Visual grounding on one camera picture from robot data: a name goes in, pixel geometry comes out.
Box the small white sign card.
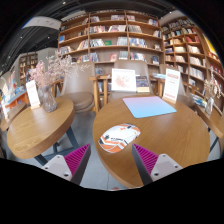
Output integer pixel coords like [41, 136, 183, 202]
[25, 79, 42, 110]

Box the tall wooden bookshelf with posters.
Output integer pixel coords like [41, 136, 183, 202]
[159, 14, 224, 114]

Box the round wooden side table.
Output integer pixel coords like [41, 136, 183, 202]
[6, 97, 81, 167]
[196, 104, 224, 154]
[0, 101, 28, 133]

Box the white hanging ceiling sign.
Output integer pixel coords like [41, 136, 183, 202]
[22, 15, 63, 31]

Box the distant wooden bookshelf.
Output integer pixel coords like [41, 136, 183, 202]
[18, 52, 39, 84]

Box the large wooden bookshelf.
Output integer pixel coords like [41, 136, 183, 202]
[58, 9, 165, 78]

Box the paper sign on wooden stand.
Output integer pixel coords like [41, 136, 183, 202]
[162, 67, 182, 105]

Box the light blue book stack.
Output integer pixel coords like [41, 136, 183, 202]
[151, 72, 168, 80]

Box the orange book display table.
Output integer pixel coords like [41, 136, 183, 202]
[0, 71, 29, 111]

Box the glass vase with pink blossoms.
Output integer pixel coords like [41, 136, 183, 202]
[28, 51, 91, 113]

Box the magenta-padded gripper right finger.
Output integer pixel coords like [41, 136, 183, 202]
[131, 143, 184, 186]

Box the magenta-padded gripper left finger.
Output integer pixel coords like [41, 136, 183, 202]
[41, 143, 92, 186]

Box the white framed picture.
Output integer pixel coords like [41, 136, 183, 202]
[110, 68, 137, 93]

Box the colourful magazine stack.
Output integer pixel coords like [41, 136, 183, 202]
[189, 93, 208, 108]

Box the white and orange computer mouse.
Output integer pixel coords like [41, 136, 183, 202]
[97, 123, 142, 154]

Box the dark book with yellow band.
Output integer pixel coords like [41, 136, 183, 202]
[135, 75, 151, 94]

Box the blue-pink gradient mouse pad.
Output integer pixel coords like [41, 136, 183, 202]
[122, 95, 178, 119]

